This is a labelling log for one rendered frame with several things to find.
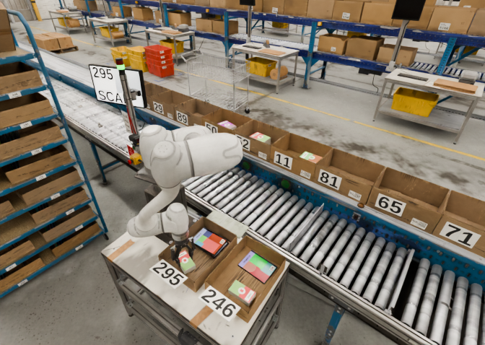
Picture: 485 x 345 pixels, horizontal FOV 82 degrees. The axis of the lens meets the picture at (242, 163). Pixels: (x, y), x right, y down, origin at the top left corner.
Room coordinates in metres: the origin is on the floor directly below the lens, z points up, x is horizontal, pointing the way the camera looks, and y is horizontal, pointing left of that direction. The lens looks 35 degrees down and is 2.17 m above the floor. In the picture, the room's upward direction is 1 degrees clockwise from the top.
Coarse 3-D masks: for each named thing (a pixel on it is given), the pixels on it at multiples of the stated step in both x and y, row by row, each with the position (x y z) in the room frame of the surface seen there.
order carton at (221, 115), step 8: (216, 112) 2.53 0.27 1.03; (224, 112) 2.57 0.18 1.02; (232, 112) 2.51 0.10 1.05; (208, 120) 2.31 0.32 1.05; (216, 120) 2.52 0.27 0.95; (224, 120) 2.57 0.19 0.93; (232, 120) 2.51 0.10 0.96; (240, 120) 2.44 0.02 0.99; (248, 120) 2.38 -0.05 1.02; (224, 128) 2.18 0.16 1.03
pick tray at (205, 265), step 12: (192, 228) 1.21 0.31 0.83; (216, 228) 1.23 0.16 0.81; (228, 240) 1.18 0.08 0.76; (168, 252) 1.04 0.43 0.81; (228, 252) 1.06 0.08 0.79; (204, 264) 1.00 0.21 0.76; (216, 264) 0.97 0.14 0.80; (192, 276) 0.92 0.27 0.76; (204, 276) 0.89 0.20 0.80; (192, 288) 0.84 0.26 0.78
